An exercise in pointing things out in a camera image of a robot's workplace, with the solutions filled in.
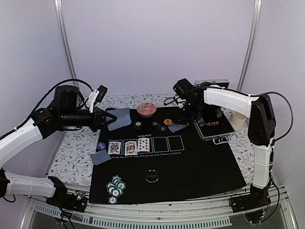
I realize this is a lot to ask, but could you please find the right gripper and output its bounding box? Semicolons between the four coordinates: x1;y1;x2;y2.
173;99;201;124

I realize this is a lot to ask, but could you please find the blue playing card deck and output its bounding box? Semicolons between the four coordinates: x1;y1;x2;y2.
107;108;132;131

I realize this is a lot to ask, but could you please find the dealt blue card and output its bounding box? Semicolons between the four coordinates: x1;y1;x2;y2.
90;151;111;166
168;123;187;133

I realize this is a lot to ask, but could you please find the orange big blind button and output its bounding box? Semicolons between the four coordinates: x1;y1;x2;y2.
163;119;173;125

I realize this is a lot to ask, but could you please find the purple small blind button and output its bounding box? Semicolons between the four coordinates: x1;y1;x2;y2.
97;142;107;151

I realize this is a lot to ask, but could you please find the queen face up card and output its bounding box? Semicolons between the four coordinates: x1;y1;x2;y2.
108;141;122;155

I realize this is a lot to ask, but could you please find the red poker chip stack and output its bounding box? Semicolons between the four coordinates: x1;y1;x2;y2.
133;122;142;130

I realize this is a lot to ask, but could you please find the black poker chip stack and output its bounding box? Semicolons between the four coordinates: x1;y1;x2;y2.
159;126;166;131

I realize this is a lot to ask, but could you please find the king face up card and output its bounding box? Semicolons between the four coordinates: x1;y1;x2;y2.
124;141;138;156

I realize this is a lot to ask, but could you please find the black 100 poker chip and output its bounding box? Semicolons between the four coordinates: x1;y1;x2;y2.
152;121;160;127

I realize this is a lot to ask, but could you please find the blue green chip stack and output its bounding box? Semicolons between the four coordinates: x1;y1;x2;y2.
106;175;126;197

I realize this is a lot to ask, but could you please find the clear dealer button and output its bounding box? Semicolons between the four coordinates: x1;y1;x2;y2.
144;169;159;183

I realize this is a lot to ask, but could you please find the blue white poker chip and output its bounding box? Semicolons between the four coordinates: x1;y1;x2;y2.
108;196;118;205

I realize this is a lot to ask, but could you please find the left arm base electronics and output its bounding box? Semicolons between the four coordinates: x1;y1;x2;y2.
46;186;88;213

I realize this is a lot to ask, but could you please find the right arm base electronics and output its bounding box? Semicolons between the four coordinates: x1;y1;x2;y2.
229;192;271;224

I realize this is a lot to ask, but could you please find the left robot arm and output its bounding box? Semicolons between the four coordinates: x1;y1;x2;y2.
0;83;117;207

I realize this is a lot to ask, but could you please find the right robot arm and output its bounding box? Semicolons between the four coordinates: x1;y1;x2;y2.
173;78;276;208

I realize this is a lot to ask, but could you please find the aluminium poker chip case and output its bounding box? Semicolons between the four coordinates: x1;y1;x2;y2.
193;78;235;142

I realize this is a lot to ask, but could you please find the right poker chip row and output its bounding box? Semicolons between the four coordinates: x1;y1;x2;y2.
215;109;223;118

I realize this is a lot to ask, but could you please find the patterned small bowl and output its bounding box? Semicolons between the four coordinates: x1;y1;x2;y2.
136;103;157;118

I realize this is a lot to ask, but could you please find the cream ceramic mug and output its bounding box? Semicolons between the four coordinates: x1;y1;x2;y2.
229;111;246;131

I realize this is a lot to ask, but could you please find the black poker mat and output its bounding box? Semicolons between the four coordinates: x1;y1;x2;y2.
89;107;246;204

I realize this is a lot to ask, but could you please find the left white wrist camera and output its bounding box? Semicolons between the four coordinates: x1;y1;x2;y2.
85;85;108;113

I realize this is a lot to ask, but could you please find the left black cable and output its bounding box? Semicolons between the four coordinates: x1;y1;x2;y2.
0;78;95;139

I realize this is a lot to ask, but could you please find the front aluminium rail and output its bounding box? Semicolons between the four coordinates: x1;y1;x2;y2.
21;186;299;229

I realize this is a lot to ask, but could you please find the right aluminium frame post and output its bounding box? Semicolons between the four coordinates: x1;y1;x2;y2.
236;0;262;92

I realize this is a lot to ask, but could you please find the aluminium frame post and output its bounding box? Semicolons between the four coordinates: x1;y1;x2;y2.
236;0;262;92
54;0;77;80

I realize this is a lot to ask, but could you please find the left aluminium frame post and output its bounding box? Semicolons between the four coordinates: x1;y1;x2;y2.
54;0;77;80

